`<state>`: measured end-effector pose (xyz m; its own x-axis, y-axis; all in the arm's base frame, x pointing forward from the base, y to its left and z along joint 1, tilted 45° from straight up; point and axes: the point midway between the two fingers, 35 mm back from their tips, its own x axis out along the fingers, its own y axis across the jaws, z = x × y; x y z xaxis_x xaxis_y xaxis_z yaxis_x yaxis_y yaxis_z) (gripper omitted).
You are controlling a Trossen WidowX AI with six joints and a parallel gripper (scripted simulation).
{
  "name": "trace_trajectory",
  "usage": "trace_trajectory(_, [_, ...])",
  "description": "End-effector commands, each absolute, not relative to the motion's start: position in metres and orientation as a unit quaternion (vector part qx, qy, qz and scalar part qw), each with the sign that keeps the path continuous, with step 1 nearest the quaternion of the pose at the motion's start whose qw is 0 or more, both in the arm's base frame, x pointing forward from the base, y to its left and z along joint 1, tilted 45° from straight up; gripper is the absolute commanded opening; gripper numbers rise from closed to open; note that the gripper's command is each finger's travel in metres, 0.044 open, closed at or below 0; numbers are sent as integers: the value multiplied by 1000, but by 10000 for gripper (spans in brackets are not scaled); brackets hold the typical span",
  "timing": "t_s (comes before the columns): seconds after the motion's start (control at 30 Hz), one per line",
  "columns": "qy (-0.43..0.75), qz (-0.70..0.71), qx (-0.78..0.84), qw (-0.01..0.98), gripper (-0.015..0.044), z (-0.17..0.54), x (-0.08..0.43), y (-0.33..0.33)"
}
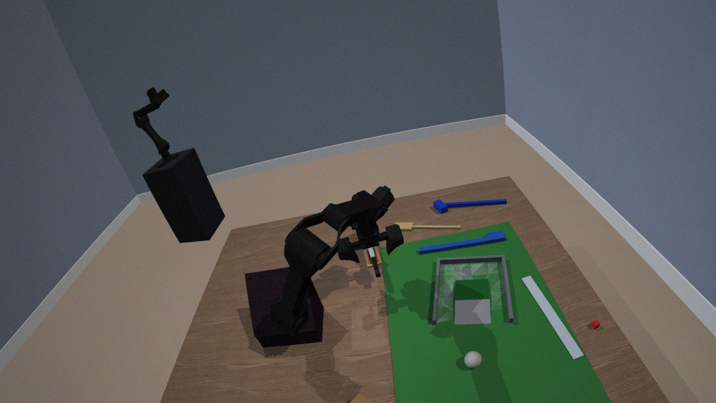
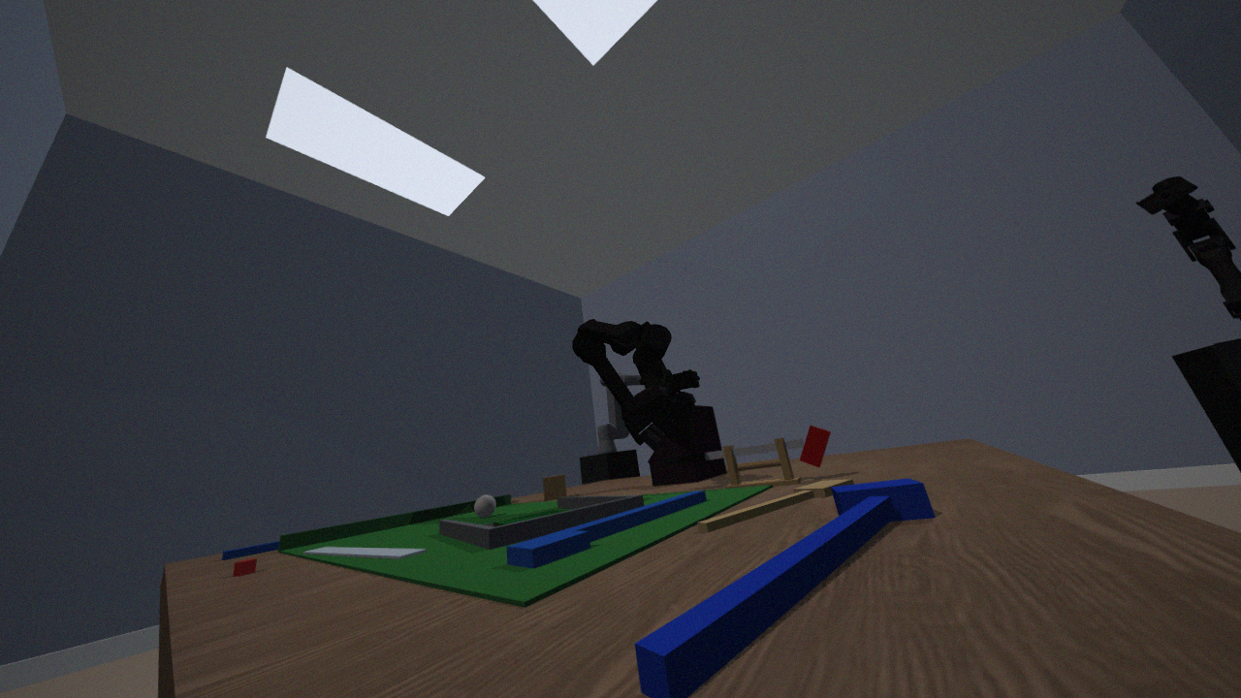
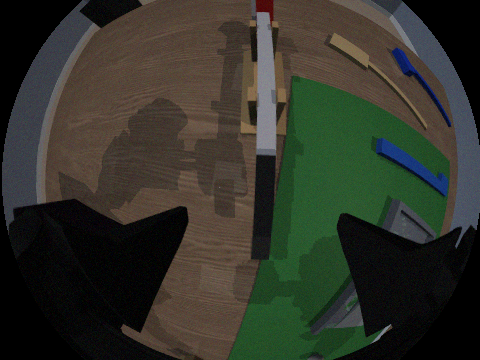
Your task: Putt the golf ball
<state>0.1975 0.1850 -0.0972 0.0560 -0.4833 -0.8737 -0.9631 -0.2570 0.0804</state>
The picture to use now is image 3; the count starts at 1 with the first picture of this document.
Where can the green putting mat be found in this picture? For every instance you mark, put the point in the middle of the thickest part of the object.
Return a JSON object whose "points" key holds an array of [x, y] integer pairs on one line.
{"points": [[330, 167]]}

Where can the white ball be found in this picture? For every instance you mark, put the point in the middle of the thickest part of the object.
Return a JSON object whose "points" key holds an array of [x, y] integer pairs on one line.
{"points": [[316, 357]]}

